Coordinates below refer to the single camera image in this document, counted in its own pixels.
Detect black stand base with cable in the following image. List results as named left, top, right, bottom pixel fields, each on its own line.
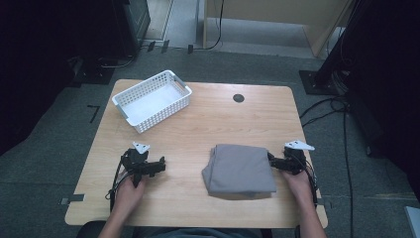
left=67, top=54, right=138, bottom=87

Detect person's right hand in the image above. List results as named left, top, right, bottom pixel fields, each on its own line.
left=280, top=169, right=315, bottom=206

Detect black hanging cable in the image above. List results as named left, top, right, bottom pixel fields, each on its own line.
left=192, top=0, right=226, bottom=52

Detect grey cloth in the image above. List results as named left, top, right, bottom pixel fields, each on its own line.
left=201, top=143, right=278, bottom=200

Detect black cabinet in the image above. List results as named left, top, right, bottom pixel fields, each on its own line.
left=111, top=0, right=152, bottom=58

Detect dark curtain with stand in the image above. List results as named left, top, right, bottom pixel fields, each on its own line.
left=313, top=0, right=420, bottom=202

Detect white perforated plastic basket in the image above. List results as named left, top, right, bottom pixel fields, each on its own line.
left=111, top=69, right=193, bottom=135

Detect black floor cables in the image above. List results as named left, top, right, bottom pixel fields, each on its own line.
left=298, top=94, right=355, bottom=238

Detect white flat object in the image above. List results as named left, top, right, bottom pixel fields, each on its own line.
left=403, top=205, right=420, bottom=238

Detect person's left hand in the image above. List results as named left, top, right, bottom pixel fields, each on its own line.
left=111, top=176, right=149, bottom=216

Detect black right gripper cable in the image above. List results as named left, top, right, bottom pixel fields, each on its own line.
left=299, top=154, right=321, bottom=207

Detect person's lap in dark clothing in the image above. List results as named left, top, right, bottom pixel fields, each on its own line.
left=76, top=219, right=273, bottom=238

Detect grey tape strip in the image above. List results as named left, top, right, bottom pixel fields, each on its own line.
left=316, top=196, right=333, bottom=210
left=59, top=193, right=86, bottom=206

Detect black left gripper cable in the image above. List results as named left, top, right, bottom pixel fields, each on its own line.
left=104, top=152, right=134, bottom=212

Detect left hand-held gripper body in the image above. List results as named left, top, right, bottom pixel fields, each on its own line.
left=120, top=141, right=160, bottom=188

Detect light wooden furniture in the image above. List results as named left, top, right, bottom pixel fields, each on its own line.
left=202, top=0, right=353, bottom=59

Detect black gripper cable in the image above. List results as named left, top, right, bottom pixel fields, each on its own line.
left=104, top=152, right=134, bottom=212
left=299, top=154, right=321, bottom=207

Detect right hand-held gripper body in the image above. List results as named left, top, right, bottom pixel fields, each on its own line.
left=278, top=139, right=316, bottom=177

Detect black stand base plate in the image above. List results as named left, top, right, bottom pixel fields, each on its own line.
left=298, top=69, right=348, bottom=97

